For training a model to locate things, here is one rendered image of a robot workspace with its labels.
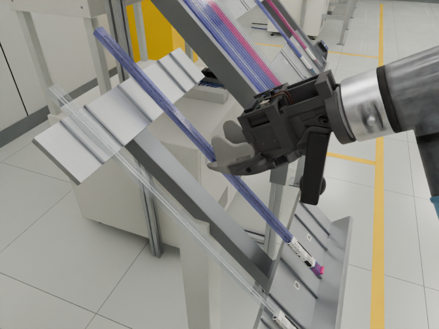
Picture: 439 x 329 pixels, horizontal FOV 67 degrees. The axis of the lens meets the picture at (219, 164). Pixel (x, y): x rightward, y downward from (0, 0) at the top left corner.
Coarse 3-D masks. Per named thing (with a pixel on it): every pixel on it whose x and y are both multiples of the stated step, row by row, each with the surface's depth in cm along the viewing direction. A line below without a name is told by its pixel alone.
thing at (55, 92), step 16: (64, 96) 40; (80, 112) 40; (96, 128) 41; (112, 144) 41; (128, 160) 42; (144, 176) 42; (160, 192) 43; (176, 208) 44; (192, 224) 44; (208, 240) 45; (224, 256) 46; (240, 272) 46; (256, 288) 47; (272, 304) 48
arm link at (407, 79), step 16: (432, 48) 32; (400, 64) 33; (416, 64) 32; (432, 64) 31; (384, 80) 33; (400, 80) 32; (416, 80) 32; (432, 80) 31; (384, 96) 33; (400, 96) 32; (416, 96) 32; (432, 96) 31; (400, 112) 33; (416, 112) 32; (432, 112) 31; (400, 128) 35; (416, 128) 34; (432, 128) 32
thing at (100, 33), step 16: (96, 32) 45; (112, 48) 46; (128, 64) 46; (144, 80) 47; (160, 96) 48; (176, 112) 48; (192, 128) 49; (208, 144) 50; (240, 192) 52; (256, 208) 52; (272, 224) 53; (288, 240) 53
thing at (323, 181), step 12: (312, 132) 40; (312, 144) 40; (324, 144) 40; (312, 156) 41; (324, 156) 41; (312, 168) 42; (324, 168) 44; (300, 180) 46; (312, 180) 43; (324, 180) 45; (312, 192) 44; (312, 204) 46
